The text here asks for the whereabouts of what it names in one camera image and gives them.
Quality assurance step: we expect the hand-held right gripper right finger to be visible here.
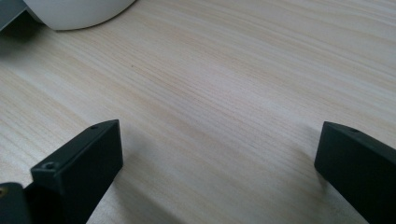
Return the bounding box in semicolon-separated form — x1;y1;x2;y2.
313;120;396;224

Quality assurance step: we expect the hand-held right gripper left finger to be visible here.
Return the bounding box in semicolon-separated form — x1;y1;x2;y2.
23;119;124;224

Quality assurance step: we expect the white pedal trash can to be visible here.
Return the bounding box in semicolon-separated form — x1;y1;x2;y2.
0;0;137;32

